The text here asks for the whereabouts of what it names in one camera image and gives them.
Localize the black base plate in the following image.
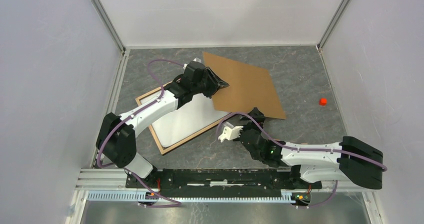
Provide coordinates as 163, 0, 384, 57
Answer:
142, 168, 323, 198

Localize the purple cable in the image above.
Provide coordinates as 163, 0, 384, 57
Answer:
96, 59, 186, 209
215, 111, 388, 210

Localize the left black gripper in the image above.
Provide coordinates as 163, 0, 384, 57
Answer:
192, 67, 230, 100

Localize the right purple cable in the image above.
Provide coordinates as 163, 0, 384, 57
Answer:
215, 111, 388, 210

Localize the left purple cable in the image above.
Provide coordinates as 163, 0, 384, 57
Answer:
96, 59, 186, 209

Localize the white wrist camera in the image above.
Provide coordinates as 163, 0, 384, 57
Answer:
217, 122, 244, 143
193, 57, 202, 63

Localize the aluminium rail frame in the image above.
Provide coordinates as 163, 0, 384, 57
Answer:
64, 47, 385, 224

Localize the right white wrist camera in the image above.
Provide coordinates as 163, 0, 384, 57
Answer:
217, 122, 244, 143

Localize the brown cardboard backing board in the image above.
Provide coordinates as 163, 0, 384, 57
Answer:
203, 51, 287, 120

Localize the wooden picture frame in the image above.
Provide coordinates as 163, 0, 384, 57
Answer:
135, 81, 229, 156

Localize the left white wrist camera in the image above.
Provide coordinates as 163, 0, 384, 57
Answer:
193, 57, 202, 63

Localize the red cube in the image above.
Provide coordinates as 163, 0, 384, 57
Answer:
319, 98, 328, 106

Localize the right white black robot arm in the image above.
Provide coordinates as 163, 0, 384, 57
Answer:
220, 108, 387, 190

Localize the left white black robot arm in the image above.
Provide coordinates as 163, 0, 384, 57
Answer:
95, 61, 229, 188

